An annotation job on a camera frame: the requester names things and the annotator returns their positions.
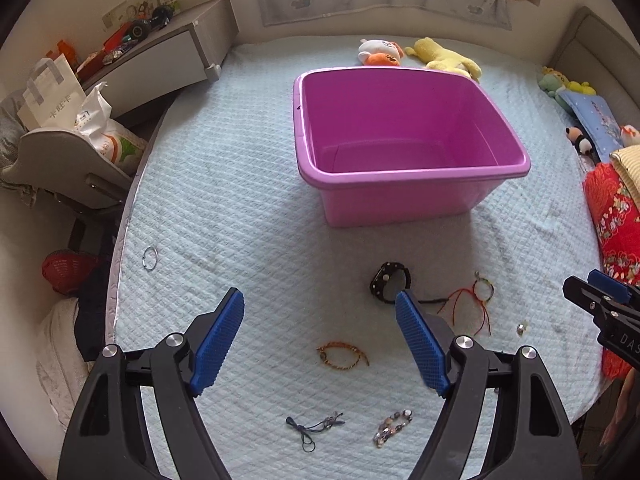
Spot orange braided bracelet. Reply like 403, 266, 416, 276
316, 342, 371, 372

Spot orange box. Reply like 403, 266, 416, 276
47, 39, 81, 68

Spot grey bag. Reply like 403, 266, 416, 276
0, 95, 31, 171

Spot yellow striped blanket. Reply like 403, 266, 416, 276
609, 146, 640, 196

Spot light blue quilted bedsheet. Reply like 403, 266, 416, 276
105, 37, 616, 480

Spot small panda plush toy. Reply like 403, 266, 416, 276
566, 126, 596, 156

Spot red packets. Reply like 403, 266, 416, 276
77, 25, 131, 68

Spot black toy car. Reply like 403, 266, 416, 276
117, 7, 173, 41

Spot white plastic sack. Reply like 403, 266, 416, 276
75, 82, 148, 176

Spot red basket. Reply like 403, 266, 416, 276
41, 251, 101, 296

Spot grey stone bead bracelet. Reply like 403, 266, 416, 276
372, 409, 413, 448

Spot black wrist watch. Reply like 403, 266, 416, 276
370, 261, 451, 306

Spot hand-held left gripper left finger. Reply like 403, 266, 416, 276
57, 287, 246, 480

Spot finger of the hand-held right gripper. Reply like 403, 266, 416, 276
562, 276, 613, 313
587, 270, 640, 306

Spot red floral quilt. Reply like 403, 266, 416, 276
582, 162, 640, 381

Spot grey nightstand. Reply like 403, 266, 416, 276
80, 0, 238, 111

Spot printed picture card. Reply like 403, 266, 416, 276
102, 0, 158, 28

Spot white paper bag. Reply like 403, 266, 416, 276
20, 52, 86, 131

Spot green and yellow plush toy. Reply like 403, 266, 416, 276
537, 66, 597, 106

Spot person's right forearm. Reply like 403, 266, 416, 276
600, 367, 638, 448

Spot purple plastic bin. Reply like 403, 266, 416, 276
292, 66, 532, 229

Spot blue printed pillow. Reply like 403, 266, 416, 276
557, 91, 626, 163

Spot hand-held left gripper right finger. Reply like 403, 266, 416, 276
395, 290, 583, 480

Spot dark blue cord bracelet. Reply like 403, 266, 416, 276
286, 412, 346, 453

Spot grey chair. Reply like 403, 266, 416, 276
0, 130, 136, 211

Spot white and orange plush toy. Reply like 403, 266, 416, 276
357, 39, 406, 68

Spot white cloth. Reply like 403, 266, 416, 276
35, 300, 101, 431

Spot red string beaded bracelet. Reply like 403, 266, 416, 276
437, 271, 496, 336

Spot grey padded headboard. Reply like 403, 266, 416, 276
547, 7, 640, 126

